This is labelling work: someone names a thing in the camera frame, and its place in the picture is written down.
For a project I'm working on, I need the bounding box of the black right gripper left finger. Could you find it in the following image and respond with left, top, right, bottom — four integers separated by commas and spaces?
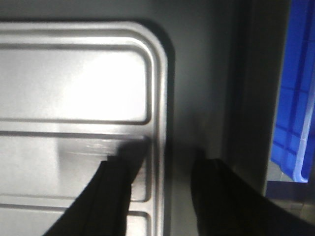
45, 140, 149, 236

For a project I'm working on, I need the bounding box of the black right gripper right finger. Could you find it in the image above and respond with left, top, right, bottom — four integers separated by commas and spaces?
190, 149, 315, 236

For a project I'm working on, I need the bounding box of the small ribbed silver tray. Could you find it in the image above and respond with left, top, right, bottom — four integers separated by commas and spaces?
0, 21, 168, 236

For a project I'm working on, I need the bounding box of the large grey metal tray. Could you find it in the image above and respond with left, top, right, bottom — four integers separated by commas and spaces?
0, 0, 289, 236

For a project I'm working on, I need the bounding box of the blue bin under trays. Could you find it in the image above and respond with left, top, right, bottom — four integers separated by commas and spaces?
266, 0, 315, 197

